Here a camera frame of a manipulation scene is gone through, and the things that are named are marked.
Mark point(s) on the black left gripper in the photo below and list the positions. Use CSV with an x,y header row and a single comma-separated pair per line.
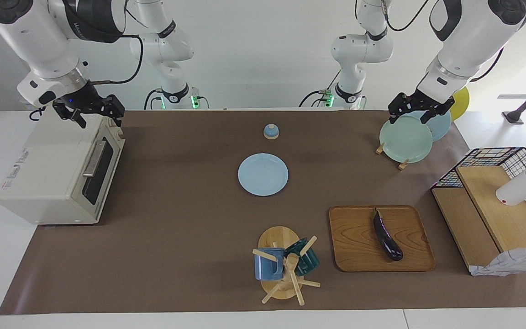
x,y
420,101

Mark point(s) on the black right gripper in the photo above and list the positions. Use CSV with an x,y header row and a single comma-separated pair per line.
x,y
85,98

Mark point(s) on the cream toaster oven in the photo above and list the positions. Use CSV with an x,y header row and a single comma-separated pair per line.
x,y
48,173

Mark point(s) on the dark purple eggplant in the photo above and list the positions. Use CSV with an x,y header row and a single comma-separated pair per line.
x,y
386,237

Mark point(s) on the light blue plate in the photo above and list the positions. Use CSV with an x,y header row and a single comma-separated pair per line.
x,y
263,174

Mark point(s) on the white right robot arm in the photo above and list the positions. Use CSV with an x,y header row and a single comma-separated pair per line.
x,y
25,32

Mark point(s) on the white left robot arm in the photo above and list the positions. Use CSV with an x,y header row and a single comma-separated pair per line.
x,y
468,36

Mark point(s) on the pale blue racked plate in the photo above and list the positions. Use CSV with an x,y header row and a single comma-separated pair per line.
x,y
441,127

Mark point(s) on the mint green plate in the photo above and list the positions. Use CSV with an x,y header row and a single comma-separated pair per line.
x,y
404,139

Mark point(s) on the yellow plate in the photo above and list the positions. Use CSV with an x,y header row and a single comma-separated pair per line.
x,y
461,103

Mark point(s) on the wooden plate rack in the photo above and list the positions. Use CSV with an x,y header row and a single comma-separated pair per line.
x,y
403,164

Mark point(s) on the white cup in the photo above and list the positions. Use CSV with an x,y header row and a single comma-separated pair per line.
x,y
518,189

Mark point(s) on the wooden serving tray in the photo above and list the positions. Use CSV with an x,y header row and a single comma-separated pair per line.
x,y
359,242

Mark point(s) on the wooden stepped shelf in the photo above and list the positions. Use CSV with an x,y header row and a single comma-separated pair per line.
x,y
505,224

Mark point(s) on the brown table mat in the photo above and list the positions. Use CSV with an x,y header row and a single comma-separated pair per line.
x,y
176,237

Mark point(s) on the white patterned cloth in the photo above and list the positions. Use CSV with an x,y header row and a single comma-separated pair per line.
x,y
509,262

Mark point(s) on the dark green mug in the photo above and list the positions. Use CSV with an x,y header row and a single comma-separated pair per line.
x,y
309,262

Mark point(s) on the wooden mug tree stand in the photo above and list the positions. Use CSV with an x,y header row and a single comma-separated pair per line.
x,y
279,237

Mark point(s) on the blue mug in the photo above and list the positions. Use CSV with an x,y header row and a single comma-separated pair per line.
x,y
265,269

